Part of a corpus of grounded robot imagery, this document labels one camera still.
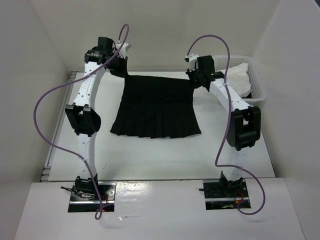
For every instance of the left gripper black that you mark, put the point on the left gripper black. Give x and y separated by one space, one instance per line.
122 71

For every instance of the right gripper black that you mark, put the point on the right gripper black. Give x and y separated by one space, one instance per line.
191 74

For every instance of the black skirt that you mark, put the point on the black skirt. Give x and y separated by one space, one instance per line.
156 107

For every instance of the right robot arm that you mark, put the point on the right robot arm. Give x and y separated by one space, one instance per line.
243 128

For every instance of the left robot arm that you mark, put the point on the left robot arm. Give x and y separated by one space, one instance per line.
81 112

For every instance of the white skirt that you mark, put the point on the white skirt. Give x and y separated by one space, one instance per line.
238 79

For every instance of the white plastic basket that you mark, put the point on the white plastic basket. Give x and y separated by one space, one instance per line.
258 92

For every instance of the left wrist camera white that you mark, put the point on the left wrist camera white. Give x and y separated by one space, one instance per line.
123 49

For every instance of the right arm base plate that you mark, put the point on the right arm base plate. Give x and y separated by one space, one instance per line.
217 199

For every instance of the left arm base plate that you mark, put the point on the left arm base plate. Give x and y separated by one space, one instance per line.
82 202

